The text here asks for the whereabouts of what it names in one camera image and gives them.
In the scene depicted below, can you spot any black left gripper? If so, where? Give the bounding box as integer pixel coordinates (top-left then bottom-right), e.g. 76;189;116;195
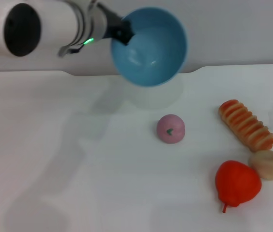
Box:
97;1;136;46

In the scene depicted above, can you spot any blue bowl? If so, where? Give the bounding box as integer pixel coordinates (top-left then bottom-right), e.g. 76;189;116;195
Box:
110;7;188;87

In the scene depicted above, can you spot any beige egg yolk pastry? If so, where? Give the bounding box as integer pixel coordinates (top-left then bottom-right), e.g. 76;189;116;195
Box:
249;150;273;180

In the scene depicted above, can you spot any striped sausage bread toy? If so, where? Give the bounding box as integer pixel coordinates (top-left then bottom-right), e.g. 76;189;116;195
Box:
218;99;273;153

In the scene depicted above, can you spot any red bell pepper toy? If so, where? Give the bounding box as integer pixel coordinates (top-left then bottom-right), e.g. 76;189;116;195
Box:
215;160;262;214

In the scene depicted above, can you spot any pink peach bun toy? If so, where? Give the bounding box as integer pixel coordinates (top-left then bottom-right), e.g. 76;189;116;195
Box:
156;114;186;145

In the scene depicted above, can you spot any left arm connector cable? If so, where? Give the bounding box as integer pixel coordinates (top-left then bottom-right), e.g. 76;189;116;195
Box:
58;43;85;58

